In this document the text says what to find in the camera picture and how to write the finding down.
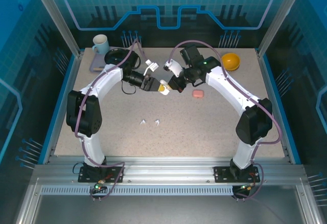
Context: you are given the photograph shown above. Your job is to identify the orange bowl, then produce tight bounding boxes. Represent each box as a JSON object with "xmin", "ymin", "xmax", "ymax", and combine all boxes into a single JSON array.
[{"xmin": 221, "ymin": 52, "xmax": 241, "ymax": 72}]

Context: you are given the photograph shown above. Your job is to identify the thin black cable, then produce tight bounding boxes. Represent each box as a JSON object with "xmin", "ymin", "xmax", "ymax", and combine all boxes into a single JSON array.
[{"xmin": 121, "ymin": 82, "xmax": 136, "ymax": 96}]

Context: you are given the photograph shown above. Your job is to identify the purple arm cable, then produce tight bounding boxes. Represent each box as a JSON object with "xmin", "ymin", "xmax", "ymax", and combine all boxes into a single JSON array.
[
  {"xmin": 75, "ymin": 38, "xmax": 151, "ymax": 201},
  {"xmin": 168, "ymin": 40, "xmax": 282, "ymax": 201}
]

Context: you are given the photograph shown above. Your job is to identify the blue table edge trim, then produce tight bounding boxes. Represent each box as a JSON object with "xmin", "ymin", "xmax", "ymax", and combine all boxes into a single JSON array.
[
  {"xmin": 262, "ymin": 52, "xmax": 302, "ymax": 165},
  {"xmin": 37, "ymin": 54, "xmax": 77, "ymax": 165}
]

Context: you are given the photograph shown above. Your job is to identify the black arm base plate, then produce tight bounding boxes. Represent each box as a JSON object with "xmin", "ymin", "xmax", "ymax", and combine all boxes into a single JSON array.
[
  {"xmin": 78, "ymin": 166, "xmax": 125, "ymax": 183},
  {"xmin": 213, "ymin": 166, "xmax": 261, "ymax": 183}
]

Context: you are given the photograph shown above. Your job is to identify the light blue mug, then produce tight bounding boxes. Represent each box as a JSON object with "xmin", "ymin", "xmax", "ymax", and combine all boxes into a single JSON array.
[{"xmin": 91, "ymin": 34, "xmax": 110, "ymax": 55}]

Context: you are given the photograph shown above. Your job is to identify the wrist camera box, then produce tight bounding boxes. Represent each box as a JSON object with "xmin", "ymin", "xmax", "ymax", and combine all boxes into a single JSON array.
[
  {"xmin": 144, "ymin": 59, "xmax": 159, "ymax": 76},
  {"xmin": 162, "ymin": 58, "xmax": 185, "ymax": 78}
]

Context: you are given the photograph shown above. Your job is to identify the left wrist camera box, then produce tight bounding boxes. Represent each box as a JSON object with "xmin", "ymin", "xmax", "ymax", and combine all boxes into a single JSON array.
[{"xmin": 144, "ymin": 59, "xmax": 159, "ymax": 76}]

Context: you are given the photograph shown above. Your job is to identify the purple plastic tray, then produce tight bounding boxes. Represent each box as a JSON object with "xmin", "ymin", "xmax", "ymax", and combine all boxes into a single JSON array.
[{"xmin": 89, "ymin": 46, "xmax": 118, "ymax": 73}]

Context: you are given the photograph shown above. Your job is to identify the black plate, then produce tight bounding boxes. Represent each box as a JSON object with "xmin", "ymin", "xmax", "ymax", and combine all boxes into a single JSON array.
[{"xmin": 104, "ymin": 48, "xmax": 128, "ymax": 65}]

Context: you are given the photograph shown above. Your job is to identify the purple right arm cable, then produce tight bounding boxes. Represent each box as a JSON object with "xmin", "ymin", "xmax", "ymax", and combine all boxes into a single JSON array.
[{"xmin": 168, "ymin": 40, "xmax": 282, "ymax": 201}]

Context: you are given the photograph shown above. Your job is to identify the slotted grey cable duct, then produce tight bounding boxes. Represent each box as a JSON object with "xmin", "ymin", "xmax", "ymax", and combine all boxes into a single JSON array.
[{"xmin": 39, "ymin": 186, "xmax": 235, "ymax": 196}]

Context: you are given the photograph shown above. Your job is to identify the aluminum mounting rail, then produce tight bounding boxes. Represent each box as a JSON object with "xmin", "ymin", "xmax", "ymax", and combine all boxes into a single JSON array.
[{"xmin": 33, "ymin": 156, "xmax": 307, "ymax": 187}]

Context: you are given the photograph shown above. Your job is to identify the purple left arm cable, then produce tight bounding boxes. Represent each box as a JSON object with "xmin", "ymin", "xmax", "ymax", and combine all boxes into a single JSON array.
[{"xmin": 75, "ymin": 38, "xmax": 151, "ymax": 201}]

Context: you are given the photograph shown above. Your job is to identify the aluminum frame post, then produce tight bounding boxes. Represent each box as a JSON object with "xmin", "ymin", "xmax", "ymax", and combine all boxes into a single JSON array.
[
  {"xmin": 28, "ymin": 0, "xmax": 84, "ymax": 59},
  {"xmin": 256, "ymin": 0, "xmax": 302, "ymax": 59}
]

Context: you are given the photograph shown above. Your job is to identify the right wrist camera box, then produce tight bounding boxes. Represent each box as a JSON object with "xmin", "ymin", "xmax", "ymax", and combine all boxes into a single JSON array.
[{"xmin": 162, "ymin": 58, "xmax": 185, "ymax": 78}]

